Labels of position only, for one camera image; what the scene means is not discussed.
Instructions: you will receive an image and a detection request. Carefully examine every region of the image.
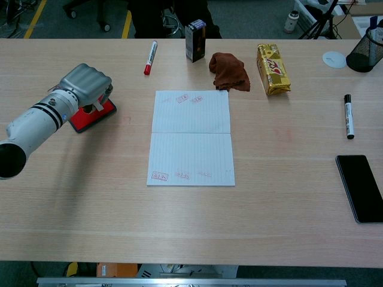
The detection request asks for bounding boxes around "gold snack package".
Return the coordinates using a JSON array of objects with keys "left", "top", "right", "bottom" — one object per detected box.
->
[{"left": 256, "top": 43, "right": 292, "bottom": 96}]

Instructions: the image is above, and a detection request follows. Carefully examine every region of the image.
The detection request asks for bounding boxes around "black carton box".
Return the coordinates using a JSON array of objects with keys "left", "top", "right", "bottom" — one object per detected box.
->
[{"left": 184, "top": 19, "right": 207, "bottom": 63}]

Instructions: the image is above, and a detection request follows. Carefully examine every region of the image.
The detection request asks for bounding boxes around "black smartphone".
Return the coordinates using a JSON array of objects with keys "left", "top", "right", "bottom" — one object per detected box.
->
[{"left": 335, "top": 154, "right": 383, "bottom": 224}]

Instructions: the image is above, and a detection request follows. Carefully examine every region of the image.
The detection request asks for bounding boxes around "aluminium profile rail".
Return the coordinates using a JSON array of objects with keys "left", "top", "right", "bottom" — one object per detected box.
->
[{"left": 36, "top": 277, "right": 348, "bottom": 287}]

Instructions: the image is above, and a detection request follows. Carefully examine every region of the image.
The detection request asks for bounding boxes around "white round grommet cover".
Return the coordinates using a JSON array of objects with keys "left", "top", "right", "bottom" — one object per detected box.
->
[{"left": 322, "top": 51, "right": 348, "bottom": 69}]

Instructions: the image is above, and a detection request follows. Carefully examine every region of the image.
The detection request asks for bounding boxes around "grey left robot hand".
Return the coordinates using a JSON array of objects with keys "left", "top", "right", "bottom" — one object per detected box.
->
[{"left": 59, "top": 63, "right": 114, "bottom": 112}]

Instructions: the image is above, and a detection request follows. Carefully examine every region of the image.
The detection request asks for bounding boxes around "black whiteboard marker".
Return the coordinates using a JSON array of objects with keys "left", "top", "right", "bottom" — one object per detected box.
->
[{"left": 344, "top": 94, "right": 356, "bottom": 140}]

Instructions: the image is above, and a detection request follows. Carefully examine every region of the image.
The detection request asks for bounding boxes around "brown crumpled cloth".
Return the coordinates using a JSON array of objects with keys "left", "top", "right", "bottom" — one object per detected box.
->
[{"left": 208, "top": 52, "right": 251, "bottom": 92}]

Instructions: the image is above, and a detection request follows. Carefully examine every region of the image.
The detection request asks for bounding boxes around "red ink pad clear lid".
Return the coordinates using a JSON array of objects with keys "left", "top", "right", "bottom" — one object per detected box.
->
[{"left": 47, "top": 85, "right": 117, "bottom": 134}]

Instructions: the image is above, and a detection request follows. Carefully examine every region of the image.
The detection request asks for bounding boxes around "white bottle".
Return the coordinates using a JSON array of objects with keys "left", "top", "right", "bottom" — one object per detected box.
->
[{"left": 283, "top": 10, "right": 300, "bottom": 33}]

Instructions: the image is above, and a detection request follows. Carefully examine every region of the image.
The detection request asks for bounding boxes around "orange box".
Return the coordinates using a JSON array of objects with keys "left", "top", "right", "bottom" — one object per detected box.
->
[{"left": 96, "top": 262, "right": 138, "bottom": 279}]

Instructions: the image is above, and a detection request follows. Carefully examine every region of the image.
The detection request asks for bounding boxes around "light blue lined paper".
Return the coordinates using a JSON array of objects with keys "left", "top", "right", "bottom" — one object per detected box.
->
[{"left": 146, "top": 90, "right": 236, "bottom": 188}]

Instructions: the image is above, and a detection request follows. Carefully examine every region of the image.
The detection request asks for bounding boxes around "black tripod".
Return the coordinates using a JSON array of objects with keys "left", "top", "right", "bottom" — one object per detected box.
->
[{"left": 299, "top": 0, "right": 345, "bottom": 40}]

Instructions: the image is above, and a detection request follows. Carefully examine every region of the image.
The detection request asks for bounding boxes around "black office chair base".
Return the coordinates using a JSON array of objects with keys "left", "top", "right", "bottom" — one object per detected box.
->
[{"left": 62, "top": 0, "right": 132, "bottom": 32}]

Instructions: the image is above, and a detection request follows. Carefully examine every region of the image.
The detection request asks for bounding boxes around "red whiteboard marker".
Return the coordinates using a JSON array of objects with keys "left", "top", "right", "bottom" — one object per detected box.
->
[{"left": 143, "top": 41, "right": 159, "bottom": 76}]

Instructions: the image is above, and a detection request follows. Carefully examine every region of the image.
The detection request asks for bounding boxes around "black mesh pen holder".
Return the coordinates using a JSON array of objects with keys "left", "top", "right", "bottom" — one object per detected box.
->
[{"left": 345, "top": 26, "right": 383, "bottom": 73}]

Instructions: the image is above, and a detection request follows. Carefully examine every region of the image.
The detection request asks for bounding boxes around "person in black clothes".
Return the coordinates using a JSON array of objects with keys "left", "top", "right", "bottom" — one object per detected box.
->
[{"left": 128, "top": 0, "right": 223, "bottom": 39}]

